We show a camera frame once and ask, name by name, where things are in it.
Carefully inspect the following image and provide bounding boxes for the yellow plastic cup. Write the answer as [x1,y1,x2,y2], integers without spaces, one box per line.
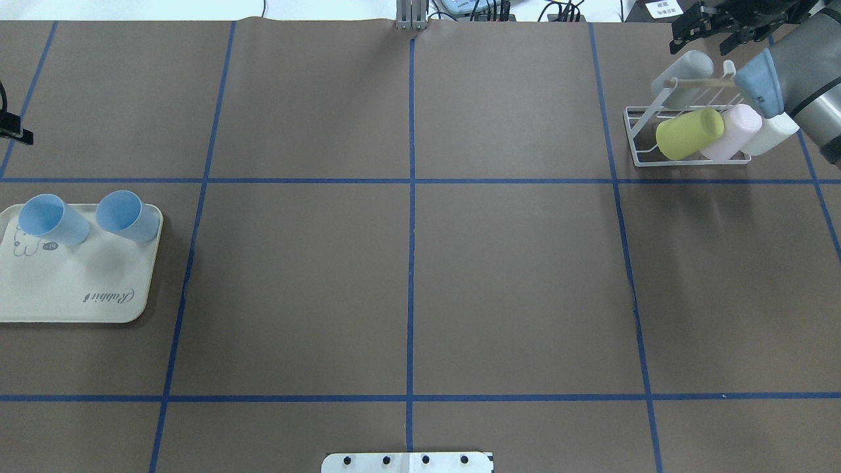
[655,107,724,161]

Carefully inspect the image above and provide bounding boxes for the grey plastic cup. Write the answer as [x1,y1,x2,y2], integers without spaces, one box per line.
[650,50,714,110]

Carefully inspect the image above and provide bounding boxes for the blue plastic cup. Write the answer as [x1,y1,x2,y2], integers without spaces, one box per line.
[94,191,160,243]
[18,194,91,246]

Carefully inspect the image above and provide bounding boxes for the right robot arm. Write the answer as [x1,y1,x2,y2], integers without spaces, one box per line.
[670,1,840,166]

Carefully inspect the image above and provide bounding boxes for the pale green plastic cup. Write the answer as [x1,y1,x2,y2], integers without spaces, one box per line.
[740,113,800,156]

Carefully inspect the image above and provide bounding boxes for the aluminium frame post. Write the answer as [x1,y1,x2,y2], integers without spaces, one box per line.
[396,0,430,31]

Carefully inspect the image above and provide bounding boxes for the white metal base plate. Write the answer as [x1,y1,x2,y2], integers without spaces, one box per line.
[321,451,495,472]

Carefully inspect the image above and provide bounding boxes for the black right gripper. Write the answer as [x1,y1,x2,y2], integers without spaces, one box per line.
[669,1,822,56]

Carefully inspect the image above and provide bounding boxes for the cream plastic tray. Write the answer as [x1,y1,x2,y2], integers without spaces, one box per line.
[1,204,160,323]

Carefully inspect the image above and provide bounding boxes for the white wire cup rack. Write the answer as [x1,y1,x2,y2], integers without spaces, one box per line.
[623,51,752,168]

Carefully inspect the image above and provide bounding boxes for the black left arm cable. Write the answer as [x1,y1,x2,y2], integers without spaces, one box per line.
[0,82,34,145]

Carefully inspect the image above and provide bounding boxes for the pink plastic cup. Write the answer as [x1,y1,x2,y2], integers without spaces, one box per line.
[700,104,763,162]

